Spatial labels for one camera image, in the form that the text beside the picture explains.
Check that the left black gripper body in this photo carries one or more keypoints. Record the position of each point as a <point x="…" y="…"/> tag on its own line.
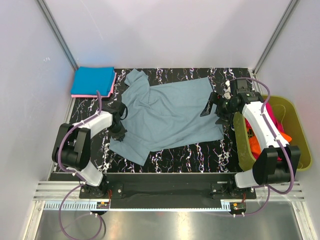
<point x="117" y="131"/>

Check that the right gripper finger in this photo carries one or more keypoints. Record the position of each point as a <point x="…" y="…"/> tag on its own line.
<point x="222" y="121"/>
<point x="212" y="100"/>

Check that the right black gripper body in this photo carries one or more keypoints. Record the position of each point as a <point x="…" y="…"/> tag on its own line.
<point x="225" y="109"/>

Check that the grey blue t shirt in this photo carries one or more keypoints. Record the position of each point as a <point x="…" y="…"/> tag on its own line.
<point x="164" y="116"/>

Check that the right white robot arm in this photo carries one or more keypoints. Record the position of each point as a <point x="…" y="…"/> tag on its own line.
<point x="277" y="163"/>

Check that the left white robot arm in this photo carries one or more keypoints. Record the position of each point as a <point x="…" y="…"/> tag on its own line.
<point x="72" y="148"/>

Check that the black marble pattern mat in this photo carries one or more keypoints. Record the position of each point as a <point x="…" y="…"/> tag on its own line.
<point x="206" y="157"/>

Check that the orange t shirt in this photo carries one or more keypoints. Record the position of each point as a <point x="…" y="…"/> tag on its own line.
<point x="254" y="144"/>

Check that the magenta t shirt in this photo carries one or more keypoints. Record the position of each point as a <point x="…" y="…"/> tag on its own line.
<point x="272" y="116"/>

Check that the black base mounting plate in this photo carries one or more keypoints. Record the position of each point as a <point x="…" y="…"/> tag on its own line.
<point x="123" y="185"/>

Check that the olive green plastic bin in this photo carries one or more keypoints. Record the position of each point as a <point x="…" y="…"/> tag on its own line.
<point x="285" y="112"/>

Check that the folded blue t shirt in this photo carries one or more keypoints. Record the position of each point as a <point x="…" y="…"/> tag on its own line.
<point x="89" y="80"/>

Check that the aluminium front rail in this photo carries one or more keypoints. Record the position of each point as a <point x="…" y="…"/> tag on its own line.
<point x="66" y="196"/>

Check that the right aluminium frame post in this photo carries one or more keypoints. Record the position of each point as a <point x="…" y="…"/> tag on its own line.
<point x="276" y="34"/>

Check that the aluminium frame post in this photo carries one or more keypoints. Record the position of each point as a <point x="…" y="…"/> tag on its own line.
<point x="276" y="34"/>
<point x="45" y="10"/>

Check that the left aluminium frame post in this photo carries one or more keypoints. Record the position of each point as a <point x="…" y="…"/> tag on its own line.
<point x="45" y="10"/>

